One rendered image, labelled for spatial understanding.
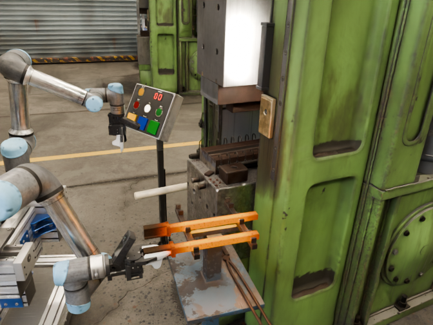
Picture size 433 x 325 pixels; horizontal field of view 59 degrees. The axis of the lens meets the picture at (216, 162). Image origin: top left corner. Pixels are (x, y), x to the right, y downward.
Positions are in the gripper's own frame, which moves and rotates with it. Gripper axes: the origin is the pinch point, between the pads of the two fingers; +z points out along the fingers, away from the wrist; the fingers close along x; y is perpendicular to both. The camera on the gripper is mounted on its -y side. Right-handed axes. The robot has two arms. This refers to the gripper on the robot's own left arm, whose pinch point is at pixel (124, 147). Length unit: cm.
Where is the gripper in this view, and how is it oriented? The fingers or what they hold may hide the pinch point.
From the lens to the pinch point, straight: 218.9
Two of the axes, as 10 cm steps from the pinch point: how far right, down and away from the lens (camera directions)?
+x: 0.8, 4.3, -9.0
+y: -10.0, 0.1, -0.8
